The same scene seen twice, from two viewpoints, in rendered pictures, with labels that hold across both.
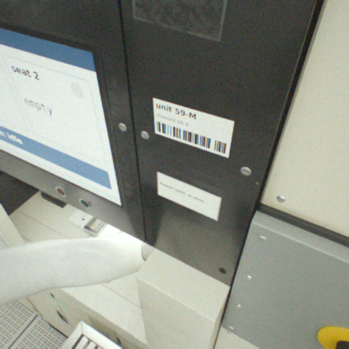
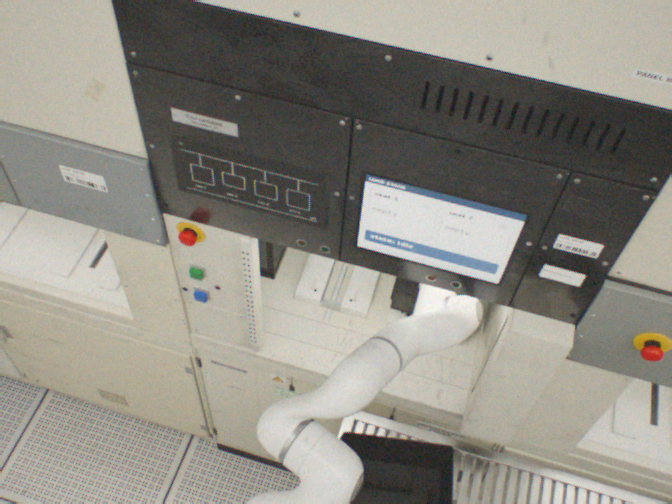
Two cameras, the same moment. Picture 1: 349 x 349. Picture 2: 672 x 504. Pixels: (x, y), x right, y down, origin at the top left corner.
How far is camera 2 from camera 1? 1.08 m
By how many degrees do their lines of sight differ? 14
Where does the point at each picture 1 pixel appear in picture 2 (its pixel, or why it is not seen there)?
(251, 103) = (614, 240)
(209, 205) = (576, 279)
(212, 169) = (584, 262)
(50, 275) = (421, 344)
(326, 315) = (639, 328)
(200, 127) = (584, 246)
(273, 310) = (606, 333)
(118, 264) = (467, 327)
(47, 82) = (478, 221)
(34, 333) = (198, 463)
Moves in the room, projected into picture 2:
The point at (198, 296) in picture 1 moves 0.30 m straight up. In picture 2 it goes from (557, 334) to (613, 243)
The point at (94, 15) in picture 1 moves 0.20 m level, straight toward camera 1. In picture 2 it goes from (538, 204) to (616, 298)
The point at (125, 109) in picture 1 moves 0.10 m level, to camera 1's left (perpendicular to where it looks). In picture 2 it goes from (536, 236) to (482, 245)
